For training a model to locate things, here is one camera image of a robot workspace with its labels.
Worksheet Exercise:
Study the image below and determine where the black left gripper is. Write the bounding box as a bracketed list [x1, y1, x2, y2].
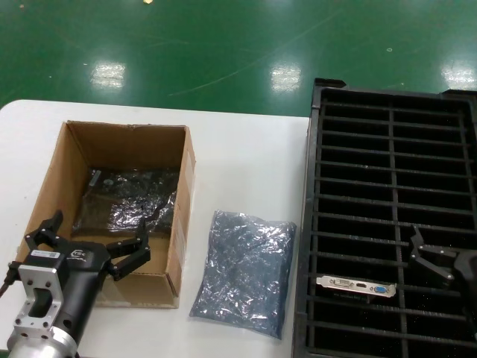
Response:
[24, 210, 152, 341]

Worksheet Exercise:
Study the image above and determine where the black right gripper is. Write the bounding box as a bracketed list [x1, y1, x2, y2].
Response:
[408, 223, 477, 311]

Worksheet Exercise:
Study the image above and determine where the graphics card with silver bracket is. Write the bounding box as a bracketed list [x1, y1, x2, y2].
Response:
[315, 274, 397, 304]

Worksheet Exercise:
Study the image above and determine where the grey antistatic bag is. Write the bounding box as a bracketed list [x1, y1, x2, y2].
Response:
[189, 209, 298, 341]

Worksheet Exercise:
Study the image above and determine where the brown cardboard box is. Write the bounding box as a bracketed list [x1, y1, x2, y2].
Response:
[18, 119, 197, 310]

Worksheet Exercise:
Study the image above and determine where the black slotted plastic container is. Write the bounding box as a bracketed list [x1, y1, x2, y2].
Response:
[288, 77, 477, 358]

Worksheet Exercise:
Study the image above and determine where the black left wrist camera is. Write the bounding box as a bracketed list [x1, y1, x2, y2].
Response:
[28, 248, 68, 268]

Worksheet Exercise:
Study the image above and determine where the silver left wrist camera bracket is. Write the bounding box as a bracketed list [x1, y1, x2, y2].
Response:
[13, 263, 69, 339]

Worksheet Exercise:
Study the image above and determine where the thin black left camera cable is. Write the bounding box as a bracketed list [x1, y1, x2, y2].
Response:
[0, 260, 22, 299]

